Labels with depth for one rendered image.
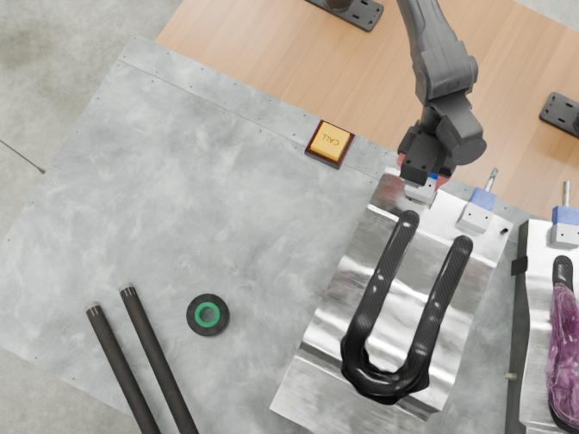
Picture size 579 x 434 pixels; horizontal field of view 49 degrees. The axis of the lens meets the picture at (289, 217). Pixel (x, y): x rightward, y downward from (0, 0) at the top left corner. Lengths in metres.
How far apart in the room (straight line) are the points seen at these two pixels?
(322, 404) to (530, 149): 0.68
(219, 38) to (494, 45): 0.60
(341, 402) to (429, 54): 0.61
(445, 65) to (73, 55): 1.71
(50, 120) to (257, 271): 1.30
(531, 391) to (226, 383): 0.55
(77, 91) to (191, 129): 1.08
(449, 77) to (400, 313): 0.43
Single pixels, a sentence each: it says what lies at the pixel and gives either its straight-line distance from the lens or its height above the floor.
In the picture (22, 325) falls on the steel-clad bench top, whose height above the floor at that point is 0.80.
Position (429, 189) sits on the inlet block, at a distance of 1.16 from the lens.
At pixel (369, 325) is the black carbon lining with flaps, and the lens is 1.12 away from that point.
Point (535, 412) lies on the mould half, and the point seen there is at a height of 0.87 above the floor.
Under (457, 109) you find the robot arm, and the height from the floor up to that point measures 1.16.
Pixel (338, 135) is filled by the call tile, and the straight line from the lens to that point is 1.29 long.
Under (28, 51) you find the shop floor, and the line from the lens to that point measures 2.52.
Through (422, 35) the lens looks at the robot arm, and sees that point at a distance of 0.98.
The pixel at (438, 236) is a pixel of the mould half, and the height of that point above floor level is 0.89.
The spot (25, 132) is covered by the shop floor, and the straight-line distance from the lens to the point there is 2.38.
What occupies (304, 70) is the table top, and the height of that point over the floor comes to 0.80.
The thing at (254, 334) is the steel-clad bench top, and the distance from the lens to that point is 1.24.
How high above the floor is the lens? 2.03
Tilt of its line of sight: 75 degrees down
